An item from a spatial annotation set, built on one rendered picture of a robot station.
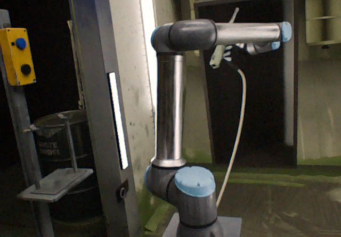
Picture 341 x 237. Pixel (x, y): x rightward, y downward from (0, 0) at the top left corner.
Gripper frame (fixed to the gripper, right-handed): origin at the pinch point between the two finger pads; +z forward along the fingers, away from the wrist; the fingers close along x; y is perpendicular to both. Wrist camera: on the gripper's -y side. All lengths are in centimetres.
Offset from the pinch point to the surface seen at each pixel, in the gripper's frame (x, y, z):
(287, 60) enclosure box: 30, 51, -12
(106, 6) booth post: -1, -65, 41
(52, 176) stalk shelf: -104, -44, 45
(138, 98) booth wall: -28, -5, 67
